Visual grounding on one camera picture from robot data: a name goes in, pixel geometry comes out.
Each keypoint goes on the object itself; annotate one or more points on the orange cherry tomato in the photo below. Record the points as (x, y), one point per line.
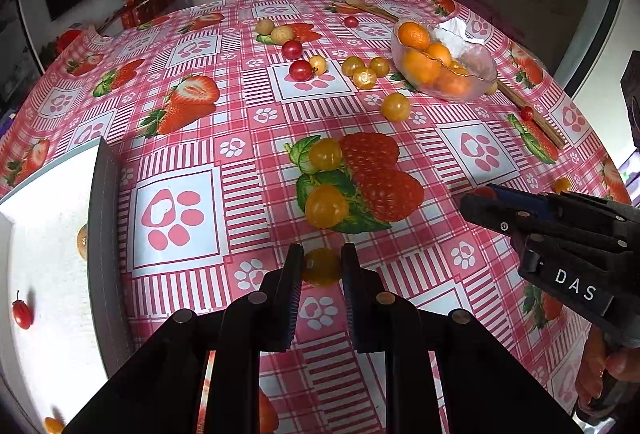
(54, 425)
(562, 184)

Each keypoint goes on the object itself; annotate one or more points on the pale yellow cherry tomato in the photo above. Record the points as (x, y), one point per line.
(318, 64)

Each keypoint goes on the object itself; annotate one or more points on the small orange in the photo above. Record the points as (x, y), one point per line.
(457, 83)
(415, 35)
(439, 54)
(421, 68)

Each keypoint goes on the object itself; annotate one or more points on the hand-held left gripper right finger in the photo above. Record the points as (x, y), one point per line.
(351, 296)

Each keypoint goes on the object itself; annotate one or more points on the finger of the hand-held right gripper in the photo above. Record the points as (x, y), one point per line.
(520, 203)
(482, 211)

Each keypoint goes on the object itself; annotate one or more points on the oblong red cherry tomato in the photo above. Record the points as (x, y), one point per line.
(22, 313)

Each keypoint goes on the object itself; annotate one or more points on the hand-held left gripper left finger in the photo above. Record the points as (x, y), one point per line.
(295, 294)

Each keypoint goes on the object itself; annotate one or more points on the red gift boxes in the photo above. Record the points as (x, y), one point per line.
(150, 4)

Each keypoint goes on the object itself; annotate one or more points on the small red cherry tomato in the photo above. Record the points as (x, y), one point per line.
(527, 113)
(351, 22)

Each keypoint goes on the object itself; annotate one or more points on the clear glass bowl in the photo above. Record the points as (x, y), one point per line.
(480, 64)

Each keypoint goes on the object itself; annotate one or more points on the wooden fork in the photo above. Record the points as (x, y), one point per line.
(362, 3)

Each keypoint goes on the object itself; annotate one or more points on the wooden chopstick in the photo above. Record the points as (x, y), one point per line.
(515, 100)
(542, 124)

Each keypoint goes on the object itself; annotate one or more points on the strawberry print tablecloth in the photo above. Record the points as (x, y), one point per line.
(240, 124)

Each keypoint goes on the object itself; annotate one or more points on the white tissue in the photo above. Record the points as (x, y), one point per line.
(452, 36)

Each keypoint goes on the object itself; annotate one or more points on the person's right hand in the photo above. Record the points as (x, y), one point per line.
(592, 366)

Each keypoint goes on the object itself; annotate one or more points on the white foam box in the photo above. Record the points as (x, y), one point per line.
(50, 224)

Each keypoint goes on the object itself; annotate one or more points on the tan round fruit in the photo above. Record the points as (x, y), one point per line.
(281, 34)
(82, 241)
(265, 26)

